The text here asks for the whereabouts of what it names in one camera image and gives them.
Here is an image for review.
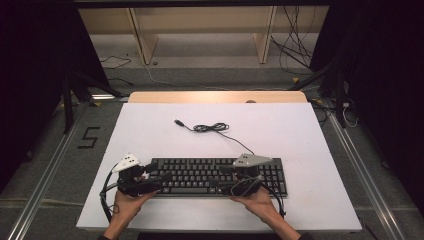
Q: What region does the aluminium floor rail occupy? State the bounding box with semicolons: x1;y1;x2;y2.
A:
5;114;82;240
327;108;408;240

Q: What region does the black curtain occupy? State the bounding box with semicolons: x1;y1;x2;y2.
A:
309;0;424;214
0;0;112;194

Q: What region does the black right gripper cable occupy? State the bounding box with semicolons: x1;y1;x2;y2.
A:
259;181;288;220

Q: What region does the person's dark clothing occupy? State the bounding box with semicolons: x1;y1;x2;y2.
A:
97;231;314;240

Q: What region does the thin black floor cable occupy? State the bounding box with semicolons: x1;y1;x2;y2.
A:
99;55;133;71

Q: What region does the bundle of black floor cables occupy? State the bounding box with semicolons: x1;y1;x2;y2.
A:
269;5;322;77

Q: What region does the person's left hand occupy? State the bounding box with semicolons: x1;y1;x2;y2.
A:
112;190;158;222

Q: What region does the person's right hand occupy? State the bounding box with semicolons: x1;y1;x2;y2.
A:
229;188;280;225

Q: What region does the beige wooden furniture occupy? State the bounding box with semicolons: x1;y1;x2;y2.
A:
78;5;330;66

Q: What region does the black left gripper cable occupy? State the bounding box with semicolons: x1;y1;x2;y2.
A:
99;164;122;224

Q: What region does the black metal stand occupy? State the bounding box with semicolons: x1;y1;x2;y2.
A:
289;54;349;130
60;68;125;135

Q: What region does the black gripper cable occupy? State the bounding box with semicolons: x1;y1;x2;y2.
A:
259;181;288;220
99;164;122;224

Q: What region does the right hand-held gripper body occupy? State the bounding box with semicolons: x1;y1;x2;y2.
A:
219;152;275;198

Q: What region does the black computer keyboard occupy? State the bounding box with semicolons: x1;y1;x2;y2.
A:
147;157;288;199

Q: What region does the white table cover board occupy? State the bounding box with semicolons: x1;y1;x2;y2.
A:
75;102;363;233

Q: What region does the black keyboard cable with plug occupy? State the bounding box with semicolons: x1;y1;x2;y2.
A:
173;118;256;156

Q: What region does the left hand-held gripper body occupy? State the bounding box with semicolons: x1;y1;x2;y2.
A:
111;152;158;198

